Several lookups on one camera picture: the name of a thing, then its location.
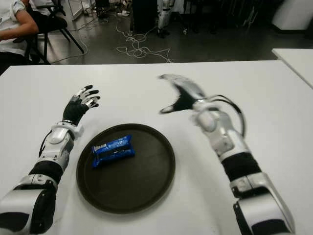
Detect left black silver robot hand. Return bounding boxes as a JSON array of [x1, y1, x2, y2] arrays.
[[62, 85, 101, 128]]

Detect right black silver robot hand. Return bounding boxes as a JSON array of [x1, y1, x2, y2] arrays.
[[157, 74, 208, 115]]

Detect blue Oreo cookie packet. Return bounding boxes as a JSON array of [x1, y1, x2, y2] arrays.
[[91, 135, 136, 169]]

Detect silver humanoid robot legs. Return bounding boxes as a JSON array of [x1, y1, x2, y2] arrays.
[[156, 0, 176, 39]]

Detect black folding chair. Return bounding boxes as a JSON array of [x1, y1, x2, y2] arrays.
[[24, 0, 86, 65]]

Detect round dark brown tray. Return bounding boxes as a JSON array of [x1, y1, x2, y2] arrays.
[[76, 123, 176, 215]]

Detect seated person in white shirt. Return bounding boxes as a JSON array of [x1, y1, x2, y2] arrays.
[[0, 0, 40, 74]]

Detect white leaning panel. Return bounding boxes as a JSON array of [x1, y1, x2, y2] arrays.
[[67, 0, 84, 22]]

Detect white side table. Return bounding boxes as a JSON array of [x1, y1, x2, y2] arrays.
[[271, 47, 313, 90]]

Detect white cabinet with black base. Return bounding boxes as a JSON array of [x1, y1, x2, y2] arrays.
[[271, 0, 313, 31]]

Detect black wrist cable bundle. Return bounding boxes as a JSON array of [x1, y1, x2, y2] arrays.
[[207, 94, 247, 138]]

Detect tangled white floor cable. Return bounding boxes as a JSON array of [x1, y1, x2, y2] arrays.
[[114, 14, 173, 63]]

